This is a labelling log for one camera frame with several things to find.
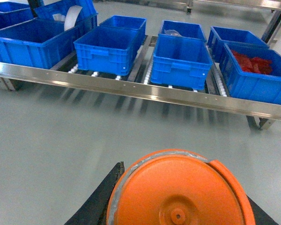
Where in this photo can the tilted blue bin back left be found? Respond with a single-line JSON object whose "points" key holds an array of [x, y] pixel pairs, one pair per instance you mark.
{"points": [[86, 20]]}

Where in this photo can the blue bin back centre-left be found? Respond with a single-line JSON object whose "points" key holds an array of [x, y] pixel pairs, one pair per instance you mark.
{"points": [[128, 22]]}

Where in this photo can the large blue bin far left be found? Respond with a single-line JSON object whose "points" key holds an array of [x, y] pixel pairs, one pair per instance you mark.
{"points": [[36, 43]]}

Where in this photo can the orange round cap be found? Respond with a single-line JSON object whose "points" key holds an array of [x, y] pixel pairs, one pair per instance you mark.
{"points": [[178, 187]]}

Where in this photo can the white foam roll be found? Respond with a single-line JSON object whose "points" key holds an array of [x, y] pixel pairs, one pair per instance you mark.
{"points": [[70, 18]]}

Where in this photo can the blue bin front centre-left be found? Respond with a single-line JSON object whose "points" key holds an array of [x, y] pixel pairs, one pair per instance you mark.
{"points": [[110, 50]]}

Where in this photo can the blue bin back centre-right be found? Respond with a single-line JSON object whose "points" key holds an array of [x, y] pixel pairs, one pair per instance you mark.
{"points": [[182, 29]]}

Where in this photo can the blue bin with red parts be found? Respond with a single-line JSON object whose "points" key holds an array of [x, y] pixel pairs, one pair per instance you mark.
{"points": [[249, 85]]}

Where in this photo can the blue bin centre-right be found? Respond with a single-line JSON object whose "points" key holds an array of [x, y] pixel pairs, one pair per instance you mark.
{"points": [[180, 61], [182, 29]]}

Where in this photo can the blue bin back right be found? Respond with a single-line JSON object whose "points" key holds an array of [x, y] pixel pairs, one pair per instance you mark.
{"points": [[220, 35]]}

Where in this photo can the blue bin centre-left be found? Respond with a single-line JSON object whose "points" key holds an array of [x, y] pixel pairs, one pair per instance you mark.
{"points": [[110, 50], [128, 22]]}

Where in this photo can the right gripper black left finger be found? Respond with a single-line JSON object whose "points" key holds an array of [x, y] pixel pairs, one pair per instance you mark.
{"points": [[94, 210]]}

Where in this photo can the blue bin front centre-right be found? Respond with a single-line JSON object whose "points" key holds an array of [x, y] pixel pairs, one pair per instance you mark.
{"points": [[180, 61]]}

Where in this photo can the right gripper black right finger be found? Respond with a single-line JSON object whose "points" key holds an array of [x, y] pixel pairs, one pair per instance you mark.
{"points": [[261, 217]]}

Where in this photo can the stainless steel roller shelf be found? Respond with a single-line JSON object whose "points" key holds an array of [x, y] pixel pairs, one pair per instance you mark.
{"points": [[214, 96]]}

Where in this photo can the red parts in bin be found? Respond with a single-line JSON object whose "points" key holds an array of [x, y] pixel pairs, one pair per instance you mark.
{"points": [[253, 65]]}

